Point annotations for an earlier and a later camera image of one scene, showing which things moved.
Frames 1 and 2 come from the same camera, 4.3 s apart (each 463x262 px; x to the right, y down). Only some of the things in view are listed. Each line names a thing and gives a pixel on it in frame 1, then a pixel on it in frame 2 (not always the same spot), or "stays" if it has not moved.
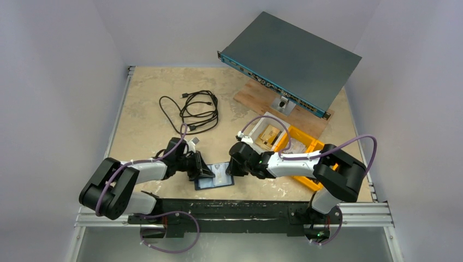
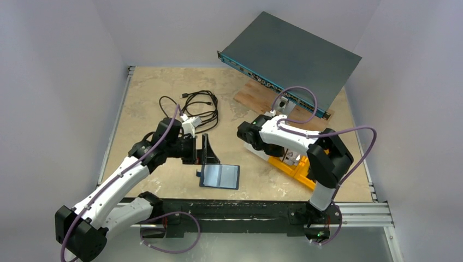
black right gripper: (236, 161) to (242, 131)
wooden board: (255, 94) stays
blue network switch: (306, 68) stays
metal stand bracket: (283, 105) stays
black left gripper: (197, 165) to (197, 150)
